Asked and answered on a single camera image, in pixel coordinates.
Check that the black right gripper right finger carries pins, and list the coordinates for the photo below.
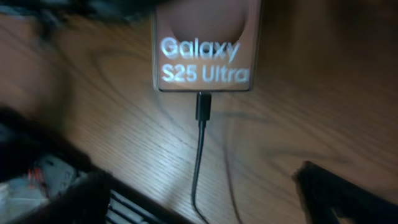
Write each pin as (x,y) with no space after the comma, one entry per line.
(326,197)

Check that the Galaxy S25 Ultra smartphone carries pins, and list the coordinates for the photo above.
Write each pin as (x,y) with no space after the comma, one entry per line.
(205,45)

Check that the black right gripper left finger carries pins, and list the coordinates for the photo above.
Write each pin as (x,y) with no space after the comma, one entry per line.
(85,202)

